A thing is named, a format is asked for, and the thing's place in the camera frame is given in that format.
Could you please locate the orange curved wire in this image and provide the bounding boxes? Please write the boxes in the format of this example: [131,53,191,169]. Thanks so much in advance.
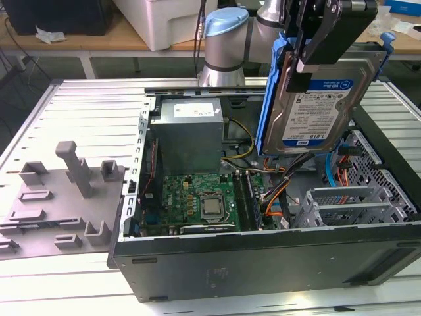
[262,187,285,218]

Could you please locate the CPU socket with metal cover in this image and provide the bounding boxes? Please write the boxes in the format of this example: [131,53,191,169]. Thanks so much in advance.
[197,192,230,223]

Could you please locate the black graphics card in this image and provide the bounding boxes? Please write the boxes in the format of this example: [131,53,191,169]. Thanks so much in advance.
[179,223,236,235]

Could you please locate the silver CPU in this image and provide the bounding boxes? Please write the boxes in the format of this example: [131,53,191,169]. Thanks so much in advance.
[203,199,224,215]

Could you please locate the black open PC case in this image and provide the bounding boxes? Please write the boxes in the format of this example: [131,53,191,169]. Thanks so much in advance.
[107,76,421,303]

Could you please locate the white foam box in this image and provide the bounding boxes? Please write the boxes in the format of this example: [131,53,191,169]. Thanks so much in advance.
[113,0,218,52]

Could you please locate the grey power supply unit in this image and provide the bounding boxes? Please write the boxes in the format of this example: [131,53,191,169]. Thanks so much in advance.
[149,97,226,174]

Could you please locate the grey plastic parts rack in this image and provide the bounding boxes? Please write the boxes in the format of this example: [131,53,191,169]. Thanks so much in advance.
[0,140,128,261]

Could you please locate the green motherboard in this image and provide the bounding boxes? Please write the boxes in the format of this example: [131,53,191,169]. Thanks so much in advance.
[139,172,274,236]

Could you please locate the yellow and black wire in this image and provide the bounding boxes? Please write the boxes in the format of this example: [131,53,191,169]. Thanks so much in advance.
[222,118,257,162]

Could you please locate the blue cardboard box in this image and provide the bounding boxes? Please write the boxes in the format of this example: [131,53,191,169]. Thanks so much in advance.
[384,0,421,16]

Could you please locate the clear plastic bag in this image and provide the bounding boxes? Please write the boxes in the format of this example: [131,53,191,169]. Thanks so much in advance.
[370,16,401,37]

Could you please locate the large black box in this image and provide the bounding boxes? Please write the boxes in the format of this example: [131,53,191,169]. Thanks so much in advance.
[6,0,114,36]

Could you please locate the orange power wire black plug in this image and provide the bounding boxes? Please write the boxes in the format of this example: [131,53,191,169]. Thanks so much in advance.
[335,156,356,207]

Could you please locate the wooden desk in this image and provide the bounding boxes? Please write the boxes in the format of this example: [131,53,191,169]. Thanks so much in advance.
[0,0,421,78]

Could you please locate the grey metal disk bay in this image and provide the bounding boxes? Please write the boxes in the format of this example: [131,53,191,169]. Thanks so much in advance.
[305,186,412,228]

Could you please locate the blue data wire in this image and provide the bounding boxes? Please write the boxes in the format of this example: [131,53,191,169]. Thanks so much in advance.
[324,146,361,200]

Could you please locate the hard disk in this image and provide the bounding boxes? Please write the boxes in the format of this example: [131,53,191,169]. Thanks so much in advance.
[256,31,395,157]

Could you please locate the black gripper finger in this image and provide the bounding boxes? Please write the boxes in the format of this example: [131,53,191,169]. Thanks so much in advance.
[285,0,379,93]
[283,0,326,52]

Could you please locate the black case fan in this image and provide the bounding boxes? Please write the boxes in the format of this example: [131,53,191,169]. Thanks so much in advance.
[140,136,165,211]

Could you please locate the black cable bundle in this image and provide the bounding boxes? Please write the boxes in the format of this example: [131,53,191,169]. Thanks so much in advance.
[262,153,318,228]

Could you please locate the white crumpled wrapper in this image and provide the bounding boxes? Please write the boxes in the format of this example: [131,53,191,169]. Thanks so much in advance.
[35,26,68,45]

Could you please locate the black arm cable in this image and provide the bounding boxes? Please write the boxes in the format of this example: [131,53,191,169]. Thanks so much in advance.
[193,0,207,79]

